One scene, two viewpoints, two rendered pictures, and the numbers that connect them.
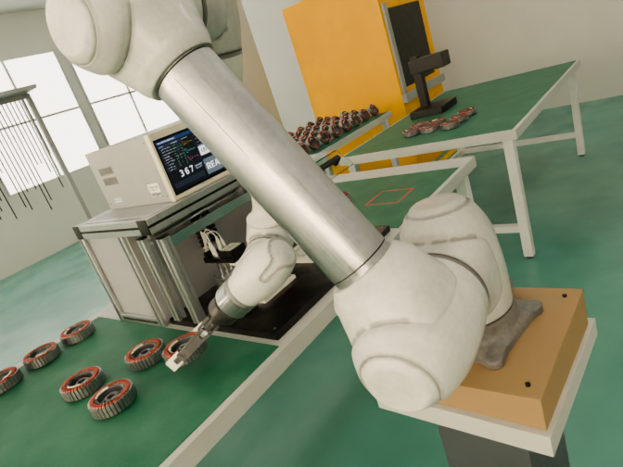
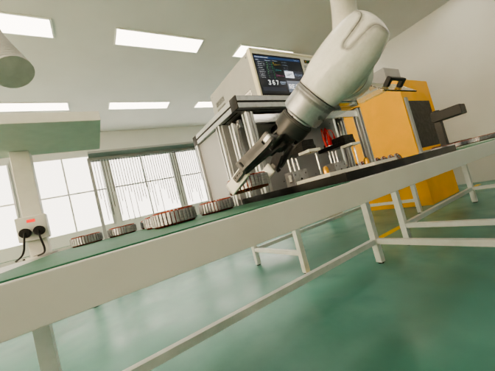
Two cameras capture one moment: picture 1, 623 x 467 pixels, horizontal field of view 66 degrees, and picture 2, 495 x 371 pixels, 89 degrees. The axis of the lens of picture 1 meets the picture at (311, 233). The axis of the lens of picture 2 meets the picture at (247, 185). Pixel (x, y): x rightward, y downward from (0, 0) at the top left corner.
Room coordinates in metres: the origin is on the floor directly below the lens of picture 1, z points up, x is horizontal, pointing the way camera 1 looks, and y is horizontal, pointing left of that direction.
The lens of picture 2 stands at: (0.47, 0.23, 0.77)
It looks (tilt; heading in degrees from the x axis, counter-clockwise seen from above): 3 degrees up; 15
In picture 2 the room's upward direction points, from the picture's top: 14 degrees counter-clockwise
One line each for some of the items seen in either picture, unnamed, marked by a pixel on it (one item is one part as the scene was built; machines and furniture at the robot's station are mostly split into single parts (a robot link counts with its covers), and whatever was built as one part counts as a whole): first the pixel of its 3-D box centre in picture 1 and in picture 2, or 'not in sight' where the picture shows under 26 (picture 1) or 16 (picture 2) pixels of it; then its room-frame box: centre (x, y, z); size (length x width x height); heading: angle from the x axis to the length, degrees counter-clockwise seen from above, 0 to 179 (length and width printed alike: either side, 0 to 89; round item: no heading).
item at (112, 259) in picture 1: (124, 280); (216, 172); (1.50, 0.63, 0.91); 0.28 x 0.03 x 0.32; 47
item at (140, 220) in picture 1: (190, 188); (275, 121); (1.68, 0.35, 1.09); 0.68 x 0.44 x 0.05; 137
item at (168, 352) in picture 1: (184, 348); (247, 183); (1.10, 0.40, 0.80); 0.11 x 0.11 x 0.04
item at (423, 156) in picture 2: (285, 272); (346, 175); (1.48, 0.13, 0.76); 0.64 x 0.47 x 0.02; 137
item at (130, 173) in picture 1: (179, 154); (269, 97); (1.69, 0.34, 1.22); 0.44 x 0.39 x 0.20; 137
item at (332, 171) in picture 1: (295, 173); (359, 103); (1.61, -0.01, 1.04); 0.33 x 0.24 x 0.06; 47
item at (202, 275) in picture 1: (221, 232); (292, 152); (1.64, 0.30, 0.92); 0.66 x 0.01 x 0.30; 137
